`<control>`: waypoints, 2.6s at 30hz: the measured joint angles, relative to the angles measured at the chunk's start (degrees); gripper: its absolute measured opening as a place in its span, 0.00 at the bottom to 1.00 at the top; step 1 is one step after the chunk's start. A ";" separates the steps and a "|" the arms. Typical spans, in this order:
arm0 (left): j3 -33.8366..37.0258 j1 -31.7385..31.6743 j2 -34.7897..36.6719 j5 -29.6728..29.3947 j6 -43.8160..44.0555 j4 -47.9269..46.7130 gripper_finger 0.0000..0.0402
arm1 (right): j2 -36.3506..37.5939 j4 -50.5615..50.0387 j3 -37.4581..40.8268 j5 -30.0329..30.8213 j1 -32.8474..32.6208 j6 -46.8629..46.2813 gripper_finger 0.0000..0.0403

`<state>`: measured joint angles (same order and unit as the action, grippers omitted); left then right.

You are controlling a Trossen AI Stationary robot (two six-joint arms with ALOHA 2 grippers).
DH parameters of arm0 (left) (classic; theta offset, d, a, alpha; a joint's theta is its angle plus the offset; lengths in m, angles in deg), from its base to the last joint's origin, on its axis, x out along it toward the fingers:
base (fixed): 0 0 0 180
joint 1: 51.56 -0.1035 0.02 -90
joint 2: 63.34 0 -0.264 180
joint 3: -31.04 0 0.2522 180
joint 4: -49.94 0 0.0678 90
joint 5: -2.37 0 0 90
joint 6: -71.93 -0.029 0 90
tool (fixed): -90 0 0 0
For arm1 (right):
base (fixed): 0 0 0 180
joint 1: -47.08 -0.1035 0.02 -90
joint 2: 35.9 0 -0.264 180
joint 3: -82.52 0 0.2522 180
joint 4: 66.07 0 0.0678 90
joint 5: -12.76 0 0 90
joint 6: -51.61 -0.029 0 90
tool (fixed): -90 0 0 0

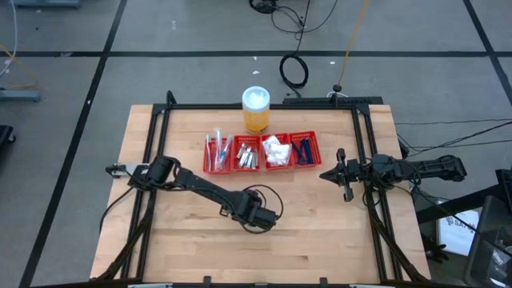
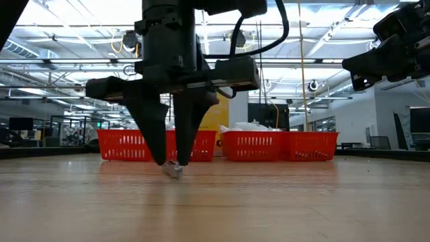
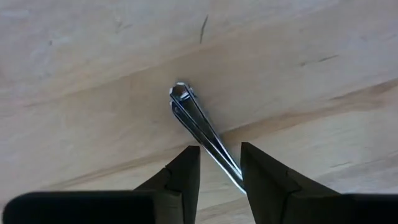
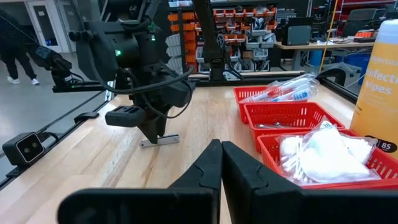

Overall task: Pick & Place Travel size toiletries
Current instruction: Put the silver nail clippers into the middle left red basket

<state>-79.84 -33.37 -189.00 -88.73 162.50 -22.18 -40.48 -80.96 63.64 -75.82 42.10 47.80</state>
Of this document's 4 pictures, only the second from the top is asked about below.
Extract yellow disinfecting wipes canister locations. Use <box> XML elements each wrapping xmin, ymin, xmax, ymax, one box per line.
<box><xmin>198</xmin><ymin>91</ymin><xmax>230</xmax><ymax>157</ymax></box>

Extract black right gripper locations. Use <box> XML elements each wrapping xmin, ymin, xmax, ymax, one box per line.
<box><xmin>342</xmin><ymin>0</ymin><xmax>430</xmax><ymax>92</ymax></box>

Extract silver metal nail clipper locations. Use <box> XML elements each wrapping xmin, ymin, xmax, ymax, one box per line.
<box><xmin>162</xmin><ymin>160</ymin><xmax>185</xmax><ymax>180</ymax></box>

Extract black ceiling cord reel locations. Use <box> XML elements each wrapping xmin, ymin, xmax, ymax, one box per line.
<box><xmin>122</xmin><ymin>30</ymin><xmax>139</xmax><ymax>50</ymax></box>
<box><xmin>229</xmin><ymin>29</ymin><xmax>247</xmax><ymax>49</ymax></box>

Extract white structural column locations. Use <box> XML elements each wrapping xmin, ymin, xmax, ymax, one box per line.
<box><xmin>229</xmin><ymin>89</ymin><xmax>249</xmax><ymax>132</ymax></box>

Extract black booth frame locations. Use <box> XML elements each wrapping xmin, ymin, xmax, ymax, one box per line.
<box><xmin>50</xmin><ymin>116</ymin><xmax>111</xmax><ymax>146</ymax></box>

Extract black hanging cables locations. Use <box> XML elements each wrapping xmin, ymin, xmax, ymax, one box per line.
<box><xmin>254</xmin><ymin>19</ymin><xmax>263</xmax><ymax>106</ymax></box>

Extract black computer monitor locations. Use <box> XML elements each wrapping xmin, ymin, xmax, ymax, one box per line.
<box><xmin>8</xmin><ymin>117</ymin><xmax>34</xmax><ymax>132</ymax></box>
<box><xmin>409</xmin><ymin>106</ymin><xmax>430</xmax><ymax>134</ymax></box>

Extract white robot in booth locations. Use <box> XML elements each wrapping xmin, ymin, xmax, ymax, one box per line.
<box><xmin>63</xmin><ymin>124</ymin><xmax>95</xmax><ymax>142</ymax></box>

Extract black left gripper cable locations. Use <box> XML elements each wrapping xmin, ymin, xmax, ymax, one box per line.
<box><xmin>204</xmin><ymin>0</ymin><xmax>290</xmax><ymax>60</ymax></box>

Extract grey office chair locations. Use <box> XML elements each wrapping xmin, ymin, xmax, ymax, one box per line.
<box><xmin>369</xmin><ymin>135</ymin><xmax>392</xmax><ymax>151</ymax></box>

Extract long ceiling strip light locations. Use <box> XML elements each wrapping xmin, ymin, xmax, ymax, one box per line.
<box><xmin>0</xmin><ymin>57</ymin><xmax>345</xmax><ymax>65</ymax></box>

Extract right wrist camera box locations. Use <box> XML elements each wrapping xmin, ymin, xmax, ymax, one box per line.
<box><xmin>372</xmin><ymin>12</ymin><xmax>404</xmax><ymax>42</ymax></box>

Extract silver ceiling air duct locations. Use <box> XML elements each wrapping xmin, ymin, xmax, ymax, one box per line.
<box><xmin>327</xmin><ymin>79</ymin><xmax>353</xmax><ymax>95</ymax></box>
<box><xmin>0</xmin><ymin>33</ymin><xmax>60</xmax><ymax>61</ymax></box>

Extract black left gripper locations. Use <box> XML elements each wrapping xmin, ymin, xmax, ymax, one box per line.
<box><xmin>85</xmin><ymin>18</ymin><xmax>261</xmax><ymax>167</ymax></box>

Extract black wall screen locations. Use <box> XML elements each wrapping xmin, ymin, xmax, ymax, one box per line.
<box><xmin>247</xmin><ymin>103</ymin><xmax>290</xmax><ymax>131</ymax></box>

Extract black leaning panel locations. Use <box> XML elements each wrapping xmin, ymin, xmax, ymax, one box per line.
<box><xmin>393</xmin><ymin>112</ymin><xmax>411</xmax><ymax>151</ymax></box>

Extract black table frame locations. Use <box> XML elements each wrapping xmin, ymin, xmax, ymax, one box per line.
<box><xmin>0</xmin><ymin>146</ymin><xmax>430</xmax><ymax>162</ymax></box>

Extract yellow hanging cable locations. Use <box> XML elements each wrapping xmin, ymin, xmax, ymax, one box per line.
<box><xmin>298</xmin><ymin>0</ymin><xmax>310</xmax><ymax>132</ymax></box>

